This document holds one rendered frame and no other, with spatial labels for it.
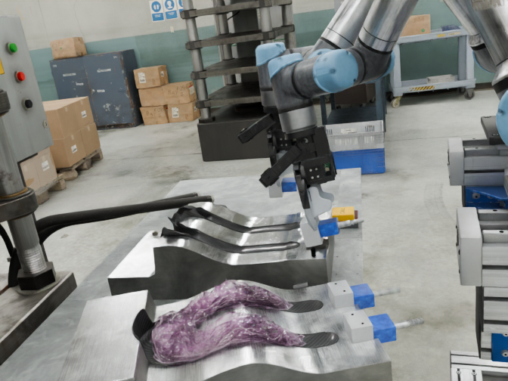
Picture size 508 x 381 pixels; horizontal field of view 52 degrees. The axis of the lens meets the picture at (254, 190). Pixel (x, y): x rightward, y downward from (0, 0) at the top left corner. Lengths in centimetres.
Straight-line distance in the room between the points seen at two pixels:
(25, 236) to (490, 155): 117
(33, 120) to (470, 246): 127
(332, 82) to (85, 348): 62
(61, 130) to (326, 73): 479
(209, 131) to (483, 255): 453
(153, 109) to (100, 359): 723
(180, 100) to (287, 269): 680
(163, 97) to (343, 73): 698
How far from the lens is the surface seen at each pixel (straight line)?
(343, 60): 99
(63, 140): 564
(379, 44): 106
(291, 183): 138
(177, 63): 817
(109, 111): 820
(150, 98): 800
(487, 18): 79
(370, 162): 437
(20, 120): 165
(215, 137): 529
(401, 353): 229
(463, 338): 240
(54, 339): 120
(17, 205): 138
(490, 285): 95
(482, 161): 139
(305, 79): 101
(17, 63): 168
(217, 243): 119
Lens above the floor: 138
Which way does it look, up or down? 19 degrees down
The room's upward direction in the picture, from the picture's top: 8 degrees counter-clockwise
